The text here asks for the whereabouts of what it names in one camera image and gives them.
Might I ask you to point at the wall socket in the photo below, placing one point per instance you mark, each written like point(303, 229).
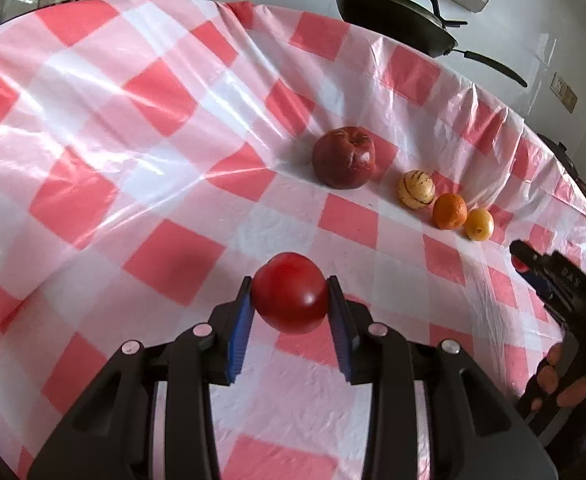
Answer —
point(563, 91)

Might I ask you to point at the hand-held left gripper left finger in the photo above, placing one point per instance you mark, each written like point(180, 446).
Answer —
point(240, 332)

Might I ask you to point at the small yellow round fruit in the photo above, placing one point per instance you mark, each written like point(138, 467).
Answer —
point(480, 224)

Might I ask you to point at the black frying pan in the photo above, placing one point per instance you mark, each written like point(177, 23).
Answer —
point(398, 20)

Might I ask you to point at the large red tomato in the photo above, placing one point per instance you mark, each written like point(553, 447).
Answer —
point(290, 292)

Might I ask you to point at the striped yellow pepino melon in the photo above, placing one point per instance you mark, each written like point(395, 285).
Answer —
point(415, 189)

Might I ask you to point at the large dark red apple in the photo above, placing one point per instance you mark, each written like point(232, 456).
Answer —
point(344, 157)

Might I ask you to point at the red white checked tablecloth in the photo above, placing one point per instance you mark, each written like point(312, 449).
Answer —
point(173, 160)

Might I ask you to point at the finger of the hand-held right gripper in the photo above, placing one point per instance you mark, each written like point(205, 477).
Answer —
point(528, 251)
point(540, 285)

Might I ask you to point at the small red tomato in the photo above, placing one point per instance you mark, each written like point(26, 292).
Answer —
point(520, 264)

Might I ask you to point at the person's right hand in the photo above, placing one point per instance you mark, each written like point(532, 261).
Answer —
point(575, 392)

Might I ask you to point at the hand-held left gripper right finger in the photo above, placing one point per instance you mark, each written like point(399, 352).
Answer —
point(340, 332)

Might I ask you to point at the orange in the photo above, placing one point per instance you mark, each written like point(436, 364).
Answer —
point(449, 211)

